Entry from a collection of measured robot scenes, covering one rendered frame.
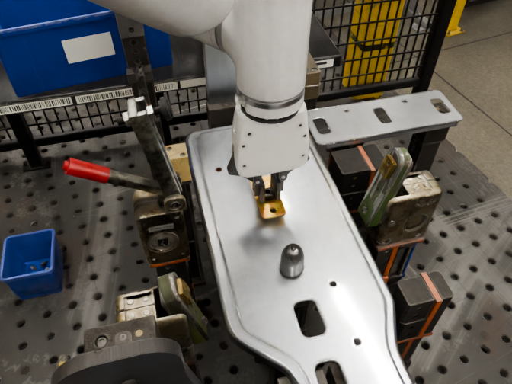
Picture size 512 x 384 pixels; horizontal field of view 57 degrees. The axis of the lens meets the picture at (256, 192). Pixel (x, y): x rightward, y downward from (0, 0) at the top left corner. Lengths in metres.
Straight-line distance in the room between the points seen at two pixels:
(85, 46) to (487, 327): 0.92
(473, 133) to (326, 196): 1.93
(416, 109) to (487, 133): 1.72
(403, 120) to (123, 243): 0.65
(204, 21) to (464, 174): 1.00
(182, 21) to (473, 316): 0.83
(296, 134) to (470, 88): 2.38
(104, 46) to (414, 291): 0.67
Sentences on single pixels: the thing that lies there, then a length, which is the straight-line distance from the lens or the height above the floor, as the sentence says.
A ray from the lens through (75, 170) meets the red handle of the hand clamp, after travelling 0.62.
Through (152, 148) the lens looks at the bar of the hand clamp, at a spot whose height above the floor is 1.16.
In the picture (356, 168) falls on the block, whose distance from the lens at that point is 0.83.
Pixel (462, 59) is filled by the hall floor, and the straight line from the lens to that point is 3.20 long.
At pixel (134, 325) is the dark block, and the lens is 0.50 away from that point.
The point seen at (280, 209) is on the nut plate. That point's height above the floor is 1.01.
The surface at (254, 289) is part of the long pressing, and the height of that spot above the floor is 1.00.
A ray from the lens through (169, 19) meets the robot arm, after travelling 0.39.
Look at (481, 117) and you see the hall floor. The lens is 2.75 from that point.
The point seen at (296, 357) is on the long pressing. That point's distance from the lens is 0.60.
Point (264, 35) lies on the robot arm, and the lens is 0.51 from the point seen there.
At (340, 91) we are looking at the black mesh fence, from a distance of 1.38.
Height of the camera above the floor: 1.55
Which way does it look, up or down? 48 degrees down
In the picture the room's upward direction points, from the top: straight up
